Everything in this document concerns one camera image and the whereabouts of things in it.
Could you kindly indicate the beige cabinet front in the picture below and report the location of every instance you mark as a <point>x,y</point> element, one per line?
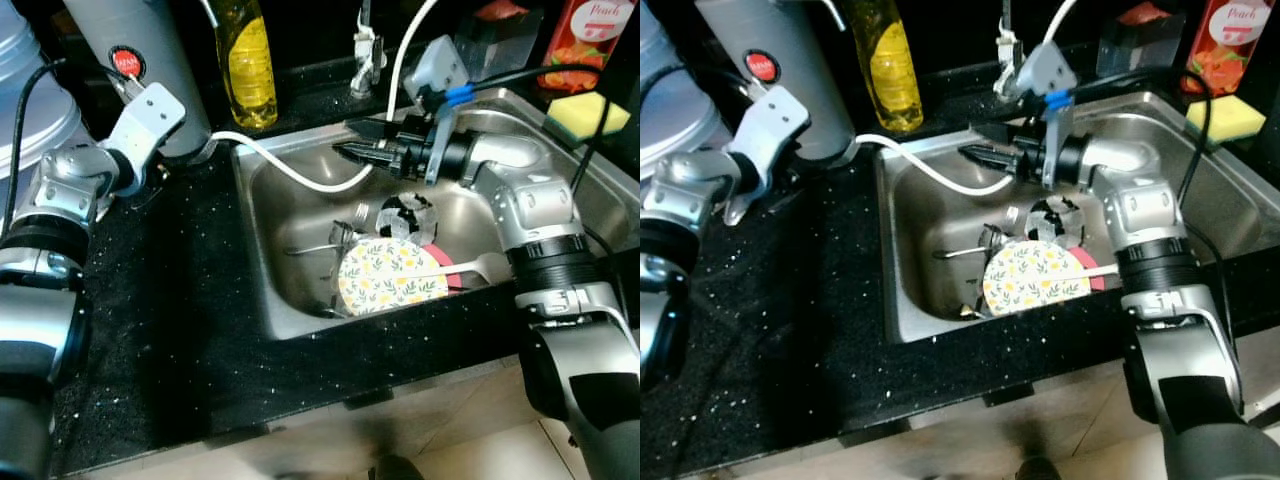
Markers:
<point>300,420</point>
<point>900,425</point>

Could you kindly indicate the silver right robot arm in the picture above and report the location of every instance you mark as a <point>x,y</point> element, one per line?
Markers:
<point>530,200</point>
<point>1140,210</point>

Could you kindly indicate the metal fork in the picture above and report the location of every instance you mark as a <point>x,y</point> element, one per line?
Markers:
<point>960,252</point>
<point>315,247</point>

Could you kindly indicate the yellow liquid plastic bottle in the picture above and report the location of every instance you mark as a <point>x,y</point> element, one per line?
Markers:
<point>890,70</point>
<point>248,70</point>

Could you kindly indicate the grey water filter with spout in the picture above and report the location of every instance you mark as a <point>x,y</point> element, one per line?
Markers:
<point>780,40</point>
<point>150,40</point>

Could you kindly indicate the yellow floral round plate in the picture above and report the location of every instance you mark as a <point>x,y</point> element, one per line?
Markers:
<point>390,280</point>
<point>1035,280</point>

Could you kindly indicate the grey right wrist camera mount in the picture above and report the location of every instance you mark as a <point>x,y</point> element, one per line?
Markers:
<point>1045,70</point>
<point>440,70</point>

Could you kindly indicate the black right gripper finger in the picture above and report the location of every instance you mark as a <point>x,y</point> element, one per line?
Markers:
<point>368,158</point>
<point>375,131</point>
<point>1000,134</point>
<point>992,160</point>

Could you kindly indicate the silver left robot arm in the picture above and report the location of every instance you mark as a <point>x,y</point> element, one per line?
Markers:
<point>690,185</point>
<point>65,185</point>

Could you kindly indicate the beige plastic ladle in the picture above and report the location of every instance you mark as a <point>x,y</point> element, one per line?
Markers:
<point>480,266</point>
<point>1100,270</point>

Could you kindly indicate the yellow sponge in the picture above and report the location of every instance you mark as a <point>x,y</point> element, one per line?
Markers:
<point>1225,118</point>
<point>585,115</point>

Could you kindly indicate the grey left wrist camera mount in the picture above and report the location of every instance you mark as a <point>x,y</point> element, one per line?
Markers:
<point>775,125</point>
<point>150,120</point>

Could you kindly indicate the black and white crumpled object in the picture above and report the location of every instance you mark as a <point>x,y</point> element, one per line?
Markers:
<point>1050,220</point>
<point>405,215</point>

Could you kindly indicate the stainless steel sink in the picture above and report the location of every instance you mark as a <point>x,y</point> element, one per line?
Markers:
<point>290,230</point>
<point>930,240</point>

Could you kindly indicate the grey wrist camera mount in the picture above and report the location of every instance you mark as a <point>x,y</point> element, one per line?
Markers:
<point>150,120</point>
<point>775,125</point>
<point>440,70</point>
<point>1045,70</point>

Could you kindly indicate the metal tap valve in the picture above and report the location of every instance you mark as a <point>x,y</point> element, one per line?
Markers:
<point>365,55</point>
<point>1010,50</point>

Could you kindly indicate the red peach carton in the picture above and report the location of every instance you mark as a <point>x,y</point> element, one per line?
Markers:
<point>585,45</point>
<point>1225,45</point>

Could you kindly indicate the dark robot right foot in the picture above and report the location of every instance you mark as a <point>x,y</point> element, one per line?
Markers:
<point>397,470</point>
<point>1038,470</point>

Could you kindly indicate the clear plastic box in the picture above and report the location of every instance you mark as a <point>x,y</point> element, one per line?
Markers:
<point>495,45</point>
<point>1135,45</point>

